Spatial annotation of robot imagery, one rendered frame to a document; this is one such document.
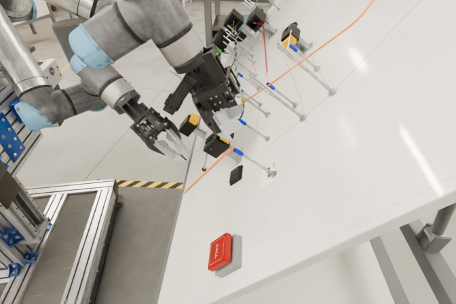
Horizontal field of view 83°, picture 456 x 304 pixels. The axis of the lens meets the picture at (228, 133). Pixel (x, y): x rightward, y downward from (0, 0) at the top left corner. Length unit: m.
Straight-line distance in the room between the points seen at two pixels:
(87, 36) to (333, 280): 0.81
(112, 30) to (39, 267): 1.46
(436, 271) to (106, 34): 0.78
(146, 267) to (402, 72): 1.61
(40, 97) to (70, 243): 1.13
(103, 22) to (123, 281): 1.51
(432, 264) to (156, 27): 0.72
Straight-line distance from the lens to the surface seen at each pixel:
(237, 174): 0.60
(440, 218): 0.69
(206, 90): 0.50
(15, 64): 0.80
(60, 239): 1.80
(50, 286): 1.67
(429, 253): 0.76
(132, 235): 1.90
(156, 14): 0.45
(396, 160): 0.37
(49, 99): 0.77
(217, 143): 0.60
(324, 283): 0.85
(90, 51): 0.50
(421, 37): 0.49
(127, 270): 1.80
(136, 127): 0.66
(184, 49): 0.46
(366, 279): 0.90
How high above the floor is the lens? 1.55
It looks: 38 degrees down
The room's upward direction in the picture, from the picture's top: straight up
